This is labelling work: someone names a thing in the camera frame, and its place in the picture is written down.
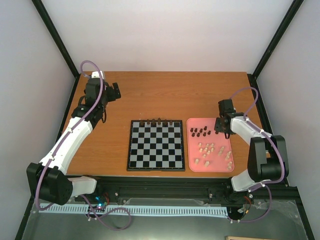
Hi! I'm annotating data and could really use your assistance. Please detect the small circuit board with led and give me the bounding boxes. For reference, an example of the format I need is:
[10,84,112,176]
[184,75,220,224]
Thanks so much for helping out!
[96,201,108,210]

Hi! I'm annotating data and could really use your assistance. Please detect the light blue slotted cable duct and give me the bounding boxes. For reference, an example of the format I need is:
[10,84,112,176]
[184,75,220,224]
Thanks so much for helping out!
[43,204,228,218]

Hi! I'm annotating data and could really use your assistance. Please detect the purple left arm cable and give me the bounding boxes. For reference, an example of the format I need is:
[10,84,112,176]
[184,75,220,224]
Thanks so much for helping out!
[35,59,132,230]

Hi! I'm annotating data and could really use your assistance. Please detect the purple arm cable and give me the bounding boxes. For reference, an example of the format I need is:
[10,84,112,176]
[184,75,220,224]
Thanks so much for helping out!
[35,59,132,230]
[229,86,287,224]

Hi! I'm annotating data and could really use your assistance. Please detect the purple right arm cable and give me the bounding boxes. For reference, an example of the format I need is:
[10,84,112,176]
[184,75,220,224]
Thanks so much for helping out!
[229,86,287,224]

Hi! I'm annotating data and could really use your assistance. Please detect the black aluminium frame rail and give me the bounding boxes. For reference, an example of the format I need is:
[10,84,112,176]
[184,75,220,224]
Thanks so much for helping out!
[32,175,300,208]

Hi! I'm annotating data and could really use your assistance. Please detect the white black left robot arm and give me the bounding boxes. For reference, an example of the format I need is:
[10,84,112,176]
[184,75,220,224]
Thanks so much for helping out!
[26,70,121,206]

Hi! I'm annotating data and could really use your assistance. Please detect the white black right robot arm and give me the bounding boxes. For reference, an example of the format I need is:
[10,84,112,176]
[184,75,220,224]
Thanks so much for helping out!
[214,99,289,192]

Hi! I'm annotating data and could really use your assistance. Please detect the black grey chessboard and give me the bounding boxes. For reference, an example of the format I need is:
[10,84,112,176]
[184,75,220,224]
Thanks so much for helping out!
[126,119,186,172]

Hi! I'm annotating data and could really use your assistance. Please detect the pink plastic tray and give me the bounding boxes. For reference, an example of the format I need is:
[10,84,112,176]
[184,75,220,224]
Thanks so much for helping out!
[186,118,235,173]

